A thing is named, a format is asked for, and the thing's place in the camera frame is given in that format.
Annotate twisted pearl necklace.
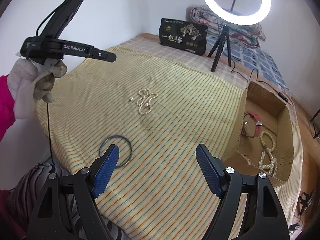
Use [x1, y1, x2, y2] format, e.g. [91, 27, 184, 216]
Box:
[257, 130, 278, 177]

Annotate brown strap wristwatch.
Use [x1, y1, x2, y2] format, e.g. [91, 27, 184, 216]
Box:
[241, 111, 262, 138]

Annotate pink left sleeve forearm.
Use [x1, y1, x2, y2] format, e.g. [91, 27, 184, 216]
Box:
[0, 75, 16, 140]

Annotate white gloved left hand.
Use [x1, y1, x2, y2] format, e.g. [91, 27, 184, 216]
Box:
[6, 57, 68, 120]

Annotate thin blue bangle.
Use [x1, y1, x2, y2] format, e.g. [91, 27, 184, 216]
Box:
[98, 134, 133, 169]

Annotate cardboard box tray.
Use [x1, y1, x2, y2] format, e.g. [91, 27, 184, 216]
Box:
[221, 81, 293, 187]

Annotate zebra pattern cloth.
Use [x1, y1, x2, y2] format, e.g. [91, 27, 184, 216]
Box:
[1, 163, 128, 239]

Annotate yellow striped blanket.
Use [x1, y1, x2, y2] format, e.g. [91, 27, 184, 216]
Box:
[36, 45, 304, 240]

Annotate blue patterned bed sheet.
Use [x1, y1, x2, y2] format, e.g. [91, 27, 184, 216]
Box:
[204, 33, 291, 95]

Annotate black tripod stand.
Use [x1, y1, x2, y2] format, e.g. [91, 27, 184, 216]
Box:
[207, 24, 232, 72]

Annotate black printed snack bag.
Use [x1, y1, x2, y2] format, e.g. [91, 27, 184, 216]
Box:
[158, 18, 208, 56]

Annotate floral folded quilt pillows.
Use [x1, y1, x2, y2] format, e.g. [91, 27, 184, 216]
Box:
[187, 6, 266, 49]

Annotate long pearl necklace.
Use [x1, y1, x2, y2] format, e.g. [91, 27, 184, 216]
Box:
[135, 88, 158, 117]

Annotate black power cable with switch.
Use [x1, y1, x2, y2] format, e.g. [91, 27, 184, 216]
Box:
[229, 64, 293, 106]

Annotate white ring light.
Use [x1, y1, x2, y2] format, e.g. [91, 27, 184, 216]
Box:
[204, 0, 271, 25]

